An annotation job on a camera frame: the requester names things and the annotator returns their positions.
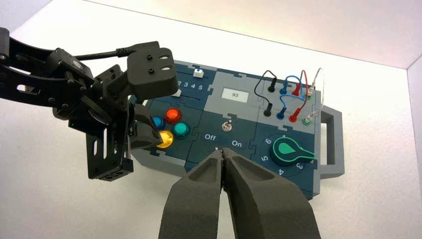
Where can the yellow push button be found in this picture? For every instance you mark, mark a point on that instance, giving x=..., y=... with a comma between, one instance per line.
x=167, y=140

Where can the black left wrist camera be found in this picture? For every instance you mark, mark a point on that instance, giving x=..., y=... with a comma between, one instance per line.
x=151, y=76

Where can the small white display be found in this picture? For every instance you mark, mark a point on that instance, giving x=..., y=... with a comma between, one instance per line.
x=234, y=95

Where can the blue push button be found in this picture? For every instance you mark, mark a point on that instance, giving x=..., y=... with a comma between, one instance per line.
x=160, y=122

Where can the teal push button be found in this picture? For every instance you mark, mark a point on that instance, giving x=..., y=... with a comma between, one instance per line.
x=180, y=130

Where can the green rotary knob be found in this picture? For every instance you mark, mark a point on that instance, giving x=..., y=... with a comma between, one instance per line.
x=286, y=150

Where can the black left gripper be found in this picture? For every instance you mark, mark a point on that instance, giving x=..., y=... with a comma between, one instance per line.
x=108, y=109

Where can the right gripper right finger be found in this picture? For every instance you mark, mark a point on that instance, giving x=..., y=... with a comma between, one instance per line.
x=267, y=211

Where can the dark teal grey control box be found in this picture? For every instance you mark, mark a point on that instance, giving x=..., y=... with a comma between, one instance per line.
x=230, y=112

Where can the white slider knob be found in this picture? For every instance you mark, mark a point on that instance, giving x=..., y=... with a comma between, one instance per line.
x=177, y=93
x=197, y=73

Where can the red push button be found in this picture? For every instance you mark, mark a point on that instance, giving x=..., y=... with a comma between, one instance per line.
x=172, y=115

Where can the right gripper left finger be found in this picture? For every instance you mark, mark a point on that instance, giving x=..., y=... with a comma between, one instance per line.
x=194, y=204

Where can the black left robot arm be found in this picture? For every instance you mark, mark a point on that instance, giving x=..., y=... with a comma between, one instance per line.
x=36, y=76

